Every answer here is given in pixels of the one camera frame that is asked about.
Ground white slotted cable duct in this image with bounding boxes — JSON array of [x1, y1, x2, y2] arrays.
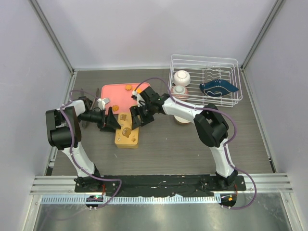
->
[[41, 194, 221, 205]]

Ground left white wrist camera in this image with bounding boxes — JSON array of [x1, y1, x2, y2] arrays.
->
[[97, 98, 110, 110]]

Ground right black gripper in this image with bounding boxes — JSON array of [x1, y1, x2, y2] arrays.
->
[[130, 103, 155, 130]]

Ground pink patterned cup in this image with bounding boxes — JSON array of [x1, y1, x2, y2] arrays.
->
[[171, 85, 188, 101]]

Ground white round teapot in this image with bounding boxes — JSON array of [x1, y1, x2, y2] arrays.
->
[[173, 70, 191, 87]]

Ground orange flower cookie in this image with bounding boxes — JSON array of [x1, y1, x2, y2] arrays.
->
[[112, 105, 119, 112], [125, 84, 132, 90]]

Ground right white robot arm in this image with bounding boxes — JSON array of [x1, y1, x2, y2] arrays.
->
[[130, 87, 238, 190]]

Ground white wire dish rack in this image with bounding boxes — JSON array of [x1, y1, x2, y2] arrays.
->
[[168, 54, 243, 107]]

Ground dark blue dish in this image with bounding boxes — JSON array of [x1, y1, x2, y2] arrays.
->
[[199, 79, 239, 97]]

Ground white ceramic bowl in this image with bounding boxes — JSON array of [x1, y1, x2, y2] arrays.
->
[[174, 116, 190, 125]]

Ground metal tongs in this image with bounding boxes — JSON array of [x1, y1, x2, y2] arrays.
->
[[80, 88, 100, 129]]

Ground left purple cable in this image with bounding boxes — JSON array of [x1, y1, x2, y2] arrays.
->
[[60, 90, 122, 209]]

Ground pink plastic tray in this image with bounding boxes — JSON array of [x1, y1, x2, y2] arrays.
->
[[101, 83, 139, 115]]

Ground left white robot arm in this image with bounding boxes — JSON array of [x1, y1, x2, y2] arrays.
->
[[45, 96, 121, 192]]

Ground aluminium frame rail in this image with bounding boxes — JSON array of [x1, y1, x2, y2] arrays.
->
[[30, 173, 293, 195]]

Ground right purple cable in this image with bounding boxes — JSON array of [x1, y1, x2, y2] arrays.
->
[[135, 77, 257, 211]]

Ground purple cable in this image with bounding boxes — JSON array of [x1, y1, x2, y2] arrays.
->
[[135, 77, 257, 211], [60, 90, 122, 209]]

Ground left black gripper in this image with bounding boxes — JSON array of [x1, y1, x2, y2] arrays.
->
[[78, 107, 121, 132]]

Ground silver tin lid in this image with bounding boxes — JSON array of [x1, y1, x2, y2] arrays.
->
[[115, 113, 139, 149]]

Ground orange flower cookie top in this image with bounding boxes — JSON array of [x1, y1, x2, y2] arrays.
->
[[125, 84, 132, 90]]

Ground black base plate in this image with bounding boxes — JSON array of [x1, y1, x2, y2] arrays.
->
[[74, 174, 246, 197]]

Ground orange flower cookie lower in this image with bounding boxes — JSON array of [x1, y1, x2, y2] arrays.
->
[[112, 105, 119, 112]]

